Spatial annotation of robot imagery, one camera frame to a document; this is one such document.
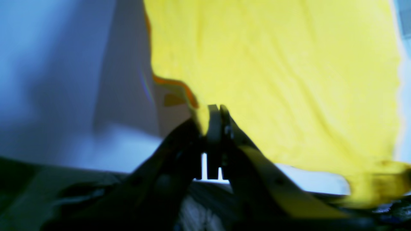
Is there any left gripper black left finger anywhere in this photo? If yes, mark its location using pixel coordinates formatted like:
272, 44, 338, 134
42, 105, 222, 231

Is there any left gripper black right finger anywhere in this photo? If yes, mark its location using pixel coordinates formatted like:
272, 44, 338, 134
220, 105, 376, 231

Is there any orange yellow T-shirt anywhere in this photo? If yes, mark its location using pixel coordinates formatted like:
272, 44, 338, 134
144, 0, 410, 209

